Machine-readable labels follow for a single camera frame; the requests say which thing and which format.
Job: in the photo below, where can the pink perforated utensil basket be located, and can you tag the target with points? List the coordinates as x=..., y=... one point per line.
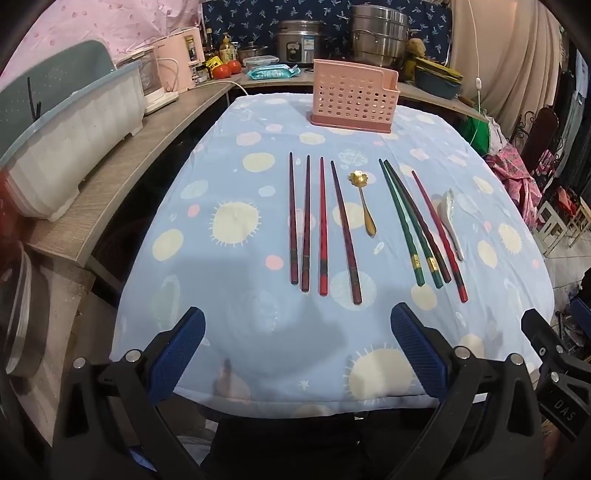
x=353, y=92

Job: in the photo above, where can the clear food container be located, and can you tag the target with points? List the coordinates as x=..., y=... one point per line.
x=261, y=61

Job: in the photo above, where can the pink dotted cloth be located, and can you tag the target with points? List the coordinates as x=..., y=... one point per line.
x=92, y=23

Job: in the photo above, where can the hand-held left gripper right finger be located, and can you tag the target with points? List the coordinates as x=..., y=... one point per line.
x=418, y=350

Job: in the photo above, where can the teal plastic lid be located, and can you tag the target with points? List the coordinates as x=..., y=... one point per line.
x=60, y=74

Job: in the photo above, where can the dark red chopstick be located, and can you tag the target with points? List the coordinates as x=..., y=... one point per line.
x=292, y=221
x=344, y=230
x=306, y=221
x=442, y=270

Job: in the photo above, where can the silver rice cooker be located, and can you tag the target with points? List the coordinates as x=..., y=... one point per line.
x=298, y=44

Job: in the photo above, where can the gold flower spoon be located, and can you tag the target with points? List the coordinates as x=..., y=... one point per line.
x=367, y=217

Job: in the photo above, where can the yellow sauce bottle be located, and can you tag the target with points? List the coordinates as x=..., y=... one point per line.
x=225, y=48

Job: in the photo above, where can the stainless steel steamer pot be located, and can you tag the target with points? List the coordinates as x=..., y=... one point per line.
x=378, y=37

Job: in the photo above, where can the white glass appliance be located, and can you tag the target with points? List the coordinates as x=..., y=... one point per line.
x=154, y=83

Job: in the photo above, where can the blue dotted tablecloth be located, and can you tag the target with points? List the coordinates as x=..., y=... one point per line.
x=231, y=277

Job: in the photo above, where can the green chopstick gold band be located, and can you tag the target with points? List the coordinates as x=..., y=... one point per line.
x=431, y=270
x=401, y=221

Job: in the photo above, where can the blue baking dish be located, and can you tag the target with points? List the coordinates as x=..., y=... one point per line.
x=436, y=83

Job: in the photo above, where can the red tomato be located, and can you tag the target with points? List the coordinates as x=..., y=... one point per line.
x=234, y=66
x=221, y=70

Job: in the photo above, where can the white ceramic spoon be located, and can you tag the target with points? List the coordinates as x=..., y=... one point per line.
x=449, y=203

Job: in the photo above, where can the glass bowl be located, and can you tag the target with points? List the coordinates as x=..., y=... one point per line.
x=16, y=314

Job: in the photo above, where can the green bag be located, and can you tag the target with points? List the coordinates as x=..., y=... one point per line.
x=478, y=131

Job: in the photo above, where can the pink floral cloth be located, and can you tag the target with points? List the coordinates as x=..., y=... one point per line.
x=515, y=175

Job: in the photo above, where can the navy floral cloth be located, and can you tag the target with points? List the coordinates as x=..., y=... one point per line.
x=258, y=14

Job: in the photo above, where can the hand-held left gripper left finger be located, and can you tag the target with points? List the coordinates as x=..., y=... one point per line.
x=178, y=350

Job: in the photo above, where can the beige curtain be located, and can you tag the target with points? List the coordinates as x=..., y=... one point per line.
x=508, y=55

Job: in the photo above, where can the dark sauce bottle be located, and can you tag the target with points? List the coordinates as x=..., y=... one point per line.
x=210, y=41

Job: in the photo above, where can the brown ginger root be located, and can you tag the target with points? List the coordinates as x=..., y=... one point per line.
x=415, y=47

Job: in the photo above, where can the teal wet wipes packet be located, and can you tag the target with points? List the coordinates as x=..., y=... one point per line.
x=272, y=73

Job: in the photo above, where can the white stool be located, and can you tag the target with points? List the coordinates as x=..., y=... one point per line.
x=554, y=224

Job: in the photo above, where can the pink kitchen appliance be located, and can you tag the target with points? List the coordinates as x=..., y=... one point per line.
x=178, y=57

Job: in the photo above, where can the translucent storage box blue rim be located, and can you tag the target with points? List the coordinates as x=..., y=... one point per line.
x=69, y=152

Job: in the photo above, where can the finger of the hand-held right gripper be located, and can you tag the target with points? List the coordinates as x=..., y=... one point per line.
x=545, y=339
x=581, y=311

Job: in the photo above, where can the dark wooden chair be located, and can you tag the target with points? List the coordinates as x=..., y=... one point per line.
x=540, y=134

